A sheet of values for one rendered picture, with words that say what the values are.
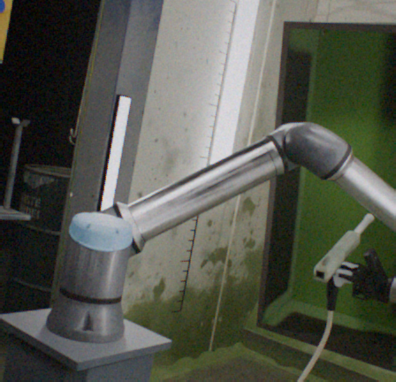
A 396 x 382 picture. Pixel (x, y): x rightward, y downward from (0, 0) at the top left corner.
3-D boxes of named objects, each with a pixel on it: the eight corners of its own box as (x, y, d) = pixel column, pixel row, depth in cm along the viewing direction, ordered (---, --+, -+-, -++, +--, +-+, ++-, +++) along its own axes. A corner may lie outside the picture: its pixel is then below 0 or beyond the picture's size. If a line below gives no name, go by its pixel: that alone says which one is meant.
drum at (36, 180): (-12, 311, 322) (11, 159, 317) (81, 312, 353) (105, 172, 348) (15, 352, 273) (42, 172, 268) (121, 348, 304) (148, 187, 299)
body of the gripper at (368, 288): (349, 296, 180) (386, 307, 174) (351, 273, 177) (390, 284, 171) (356, 285, 186) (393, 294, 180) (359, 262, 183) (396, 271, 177)
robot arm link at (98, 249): (57, 293, 128) (69, 217, 127) (63, 275, 145) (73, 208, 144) (124, 302, 130) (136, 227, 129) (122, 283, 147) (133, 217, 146)
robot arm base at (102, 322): (80, 347, 124) (87, 304, 123) (30, 320, 135) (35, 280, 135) (140, 336, 139) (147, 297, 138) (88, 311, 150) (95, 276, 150)
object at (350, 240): (323, 329, 179) (328, 266, 171) (309, 324, 181) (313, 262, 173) (371, 264, 216) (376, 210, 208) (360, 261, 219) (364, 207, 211)
